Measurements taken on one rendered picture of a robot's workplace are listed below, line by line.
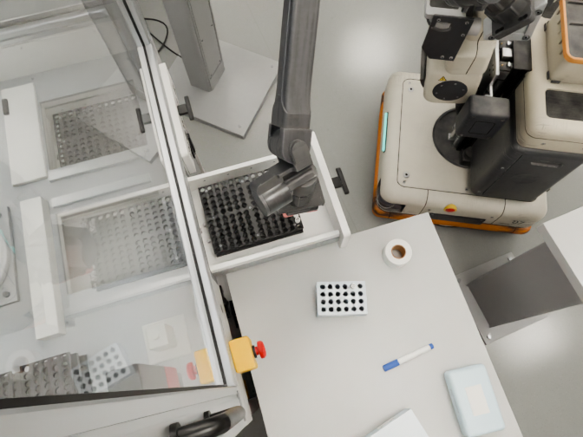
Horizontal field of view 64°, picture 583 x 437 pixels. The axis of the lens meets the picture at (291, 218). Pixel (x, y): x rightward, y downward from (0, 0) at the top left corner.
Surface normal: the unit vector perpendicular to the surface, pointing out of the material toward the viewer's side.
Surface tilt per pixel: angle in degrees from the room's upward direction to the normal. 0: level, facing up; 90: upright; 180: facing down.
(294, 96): 40
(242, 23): 0
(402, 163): 0
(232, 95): 3
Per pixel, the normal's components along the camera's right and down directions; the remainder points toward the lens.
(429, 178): 0.00, -0.33
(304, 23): 0.40, 0.33
